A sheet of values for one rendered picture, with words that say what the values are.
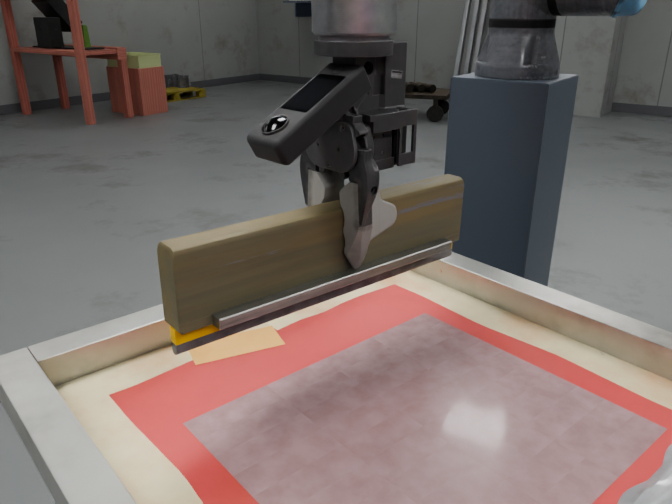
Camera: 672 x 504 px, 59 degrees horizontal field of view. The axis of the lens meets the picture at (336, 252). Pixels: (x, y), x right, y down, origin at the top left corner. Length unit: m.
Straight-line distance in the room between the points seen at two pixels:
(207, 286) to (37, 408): 0.20
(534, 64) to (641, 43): 7.91
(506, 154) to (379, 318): 0.49
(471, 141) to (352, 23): 0.66
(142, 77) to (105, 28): 1.83
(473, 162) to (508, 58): 0.19
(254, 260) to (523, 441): 0.29
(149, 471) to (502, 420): 0.32
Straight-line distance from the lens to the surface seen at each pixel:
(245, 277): 0.52
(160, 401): 0.64
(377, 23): 0.54
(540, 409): 0.64
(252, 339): 0.72
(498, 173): 1.15
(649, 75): 9.05
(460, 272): 0.84
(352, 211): 0.56
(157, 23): 10.57
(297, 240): 0.54
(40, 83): 9.46
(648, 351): 0.73
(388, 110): 0.57
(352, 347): 0.70
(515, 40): 1.15
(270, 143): 0.49
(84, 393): 0.68
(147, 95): 8.40
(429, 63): 10.06
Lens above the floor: 1.32
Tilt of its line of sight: 22 degrees down
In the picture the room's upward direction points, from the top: straight up
